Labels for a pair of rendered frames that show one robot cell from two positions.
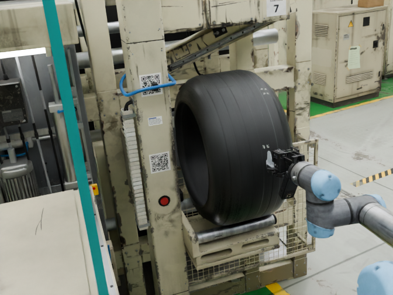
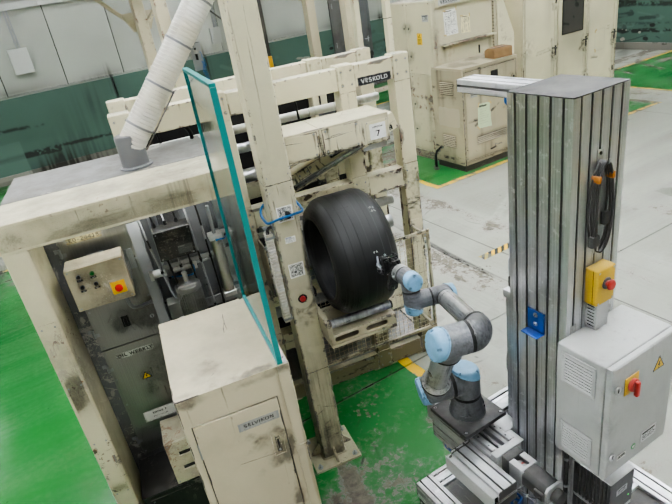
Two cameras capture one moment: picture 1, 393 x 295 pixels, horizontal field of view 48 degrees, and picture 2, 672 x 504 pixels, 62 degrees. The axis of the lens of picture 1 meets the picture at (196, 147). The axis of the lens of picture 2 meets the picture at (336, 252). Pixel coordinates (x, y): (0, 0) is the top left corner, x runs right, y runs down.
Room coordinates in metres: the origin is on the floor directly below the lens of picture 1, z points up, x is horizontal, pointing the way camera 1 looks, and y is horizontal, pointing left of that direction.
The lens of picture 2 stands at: (-0.88, -0.03, 2.43)
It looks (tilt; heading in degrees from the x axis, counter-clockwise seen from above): 26 degrees down; 359
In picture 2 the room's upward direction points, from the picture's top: 10 degrees counter-clockwise
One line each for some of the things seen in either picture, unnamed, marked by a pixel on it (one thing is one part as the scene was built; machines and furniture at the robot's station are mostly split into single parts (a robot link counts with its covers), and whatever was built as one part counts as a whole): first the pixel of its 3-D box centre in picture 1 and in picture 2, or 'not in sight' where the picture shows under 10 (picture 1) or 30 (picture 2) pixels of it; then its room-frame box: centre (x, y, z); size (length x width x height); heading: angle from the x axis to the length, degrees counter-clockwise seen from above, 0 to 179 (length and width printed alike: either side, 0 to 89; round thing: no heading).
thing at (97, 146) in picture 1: (109, 206); not in sight; (2.31, 0.54, 0.61); 0.33 x 0.06 x 0.86; 17
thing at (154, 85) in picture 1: (147, 81); (281, 209); (1.54, 0.16, 1.51); 0.19 x 0.19 x 0.06; 17
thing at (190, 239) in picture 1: (181, 222); (317, 313); (1.59, 0.09, 0.90); 0.40 x 0.03 x 0.10; 17
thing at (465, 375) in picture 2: not in sight; (463, 378); (0.91, -0.48, 0.88); 0.13 x 0.12 x 0.14; 98
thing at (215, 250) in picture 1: (234, 242); (361, 325); (1.50, -0.12, 0.83); 0.36 x 0.09 x 0.06; 107
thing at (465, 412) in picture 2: not in sight; (466, 400); (0.91, -0.49, 0.77); 0.15 x 0.15 x 0.10
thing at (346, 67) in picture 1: (345, 55); (476, 112); (6.10, -2.17, 0.62); 0.91 x 0.58 x 1.25; 116
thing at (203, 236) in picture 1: (235, 228); (360, 314); (1.50, -0.13, 0.90); 0.35 x 0.05 x 0.05; 107
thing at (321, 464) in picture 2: not in sight; (331, 446); (1.54, 0.16, 0.02); 0.27 x 0.27 x 0.04; 17
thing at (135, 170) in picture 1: (135, 170); (278, 277); (1.49, 0.23, 1.19); 0.05 x 0.04 x 0.48; 17
